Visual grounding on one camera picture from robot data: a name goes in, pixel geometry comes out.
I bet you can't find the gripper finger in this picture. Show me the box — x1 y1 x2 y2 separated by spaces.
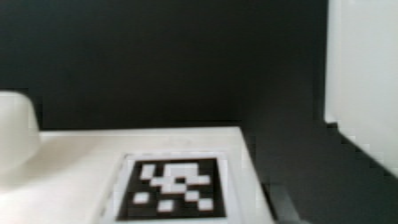
0 91 42 174

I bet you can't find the white front drawer tray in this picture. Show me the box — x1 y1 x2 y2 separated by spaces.
0 127 276 224

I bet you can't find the white drawer cabinet box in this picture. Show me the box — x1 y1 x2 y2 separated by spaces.
324 0 398 177

